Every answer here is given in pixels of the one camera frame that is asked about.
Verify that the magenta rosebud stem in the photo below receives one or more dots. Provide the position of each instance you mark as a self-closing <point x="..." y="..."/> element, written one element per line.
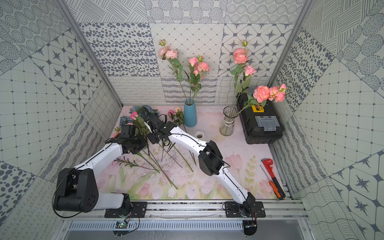
<point x="178" y="119"/>

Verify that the blue grey rose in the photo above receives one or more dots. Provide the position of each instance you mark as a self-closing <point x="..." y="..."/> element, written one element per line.
<point x="143" y="111"/>

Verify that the pink flower bunch on table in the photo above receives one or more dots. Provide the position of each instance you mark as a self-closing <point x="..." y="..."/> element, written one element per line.
<point x="174" y="159"/>

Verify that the peach rosebud stem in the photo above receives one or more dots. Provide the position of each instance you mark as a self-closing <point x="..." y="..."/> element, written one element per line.
<point x="178" y="110"/>

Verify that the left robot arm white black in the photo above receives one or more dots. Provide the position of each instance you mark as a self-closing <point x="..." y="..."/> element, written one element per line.
<point x="77" y="189"/>

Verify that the red orange pliers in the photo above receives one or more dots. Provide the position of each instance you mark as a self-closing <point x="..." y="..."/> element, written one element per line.
<point x="267" y="167"/>

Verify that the pink carnation spray stem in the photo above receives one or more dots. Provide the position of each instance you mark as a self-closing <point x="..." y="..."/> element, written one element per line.
<point x="166" y="53"/>

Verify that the clear glass vase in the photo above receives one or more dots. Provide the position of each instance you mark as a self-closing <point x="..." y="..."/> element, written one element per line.
<point x="228" y="124"/>

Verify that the pink rose single stem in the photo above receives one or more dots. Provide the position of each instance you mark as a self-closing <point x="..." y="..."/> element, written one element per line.
<point x="192" y="76"/>

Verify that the tall blue ceramic vase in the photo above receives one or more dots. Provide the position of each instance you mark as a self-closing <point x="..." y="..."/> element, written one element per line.
<point x="190" y="113"/>

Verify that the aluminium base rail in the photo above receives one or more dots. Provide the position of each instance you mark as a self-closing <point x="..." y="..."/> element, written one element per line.
<point x="215" y="209"/>

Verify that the large pink peony spray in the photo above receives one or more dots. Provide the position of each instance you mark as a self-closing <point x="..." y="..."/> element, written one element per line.
<point x="240" y="57"/>

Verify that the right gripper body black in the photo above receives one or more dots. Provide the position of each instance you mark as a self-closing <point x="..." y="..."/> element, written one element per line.
<point x="153" y="125"/>

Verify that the black toolbox yellow label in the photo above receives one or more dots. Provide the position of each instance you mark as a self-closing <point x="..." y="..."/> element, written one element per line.
<point x="259" y="126"/>

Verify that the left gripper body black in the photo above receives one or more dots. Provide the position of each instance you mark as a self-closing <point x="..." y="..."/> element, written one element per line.
<point x="139" y="144"/>

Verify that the small white ribbed vase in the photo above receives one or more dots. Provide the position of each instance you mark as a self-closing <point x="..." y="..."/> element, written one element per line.
<point x="200" y="135"/>

